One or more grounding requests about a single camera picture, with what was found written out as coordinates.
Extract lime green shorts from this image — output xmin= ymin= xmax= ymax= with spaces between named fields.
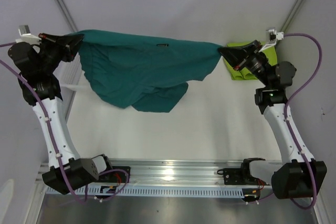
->
xmin=223 ymin=41 xmax=278 ymax=81

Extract aluminium frame post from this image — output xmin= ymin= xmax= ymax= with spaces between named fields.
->
xmin=278 ymin=0 xmax=322 ymax=33
xmin=55 ymin=0 xmax=78 ymax=32

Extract right aluminium frame post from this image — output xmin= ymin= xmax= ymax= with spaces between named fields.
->
xmin=278 ymin=0 xmax=322 ymax=33

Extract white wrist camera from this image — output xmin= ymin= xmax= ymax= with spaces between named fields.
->
xmin=259 ymin=27 xmax=284 ymax=52
xmin=15 ymin=25 xmax=41 ymax=45

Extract white plastic basket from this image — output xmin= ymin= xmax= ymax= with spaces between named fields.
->
xmin=55 ymin=55 xmax=90 ymax=91

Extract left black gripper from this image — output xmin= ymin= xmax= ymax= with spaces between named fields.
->
xmin=38 ymin=33 xmax=85 ymax=74

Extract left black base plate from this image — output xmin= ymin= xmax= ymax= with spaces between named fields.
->
xmin=112 ymin=166 xmax=131 ymax=183

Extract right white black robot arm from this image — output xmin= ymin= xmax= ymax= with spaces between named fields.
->
xmin=218 ymin=40 xmax=327 ymax=200

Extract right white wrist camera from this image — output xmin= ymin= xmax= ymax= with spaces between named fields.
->
xmin=259 ymin=27 xmax=284 ymax=52

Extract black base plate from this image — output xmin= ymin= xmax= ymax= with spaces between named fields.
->
xmin=216 ymin=168 xmax=255 ymax=185
xmin=112 ymin=166 xmax=131 ymax=183

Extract left aluminium frame post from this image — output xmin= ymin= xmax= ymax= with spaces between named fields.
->
xmin=55 ymin=0 xmax=78 ymax=32

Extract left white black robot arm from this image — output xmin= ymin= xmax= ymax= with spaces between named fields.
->
xmin=8 ymin=32 xmax=114 ymax=195

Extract white slotted cable duct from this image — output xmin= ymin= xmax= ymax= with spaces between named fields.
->
xmin=46 ymin=185 xmax=259 ymax=198

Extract aluminium mounting rail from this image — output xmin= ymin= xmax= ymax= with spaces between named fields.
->
xmin=35 ymin=159 xmax=322 ymax=187

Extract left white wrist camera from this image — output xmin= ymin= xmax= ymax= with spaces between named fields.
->
xmin=15 ymin=25 xmax=41 ymax=45

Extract teal green shorts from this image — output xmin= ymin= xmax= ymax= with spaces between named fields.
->
xmin=79 ymin=29 xmax=221 ymax=113

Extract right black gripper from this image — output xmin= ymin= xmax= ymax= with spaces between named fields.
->
xmin=218 ymin=40 xmax=271 ymax=88

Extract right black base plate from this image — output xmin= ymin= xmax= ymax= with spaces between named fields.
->
xmin=216 ymin=168 xmax=255 ymax=185

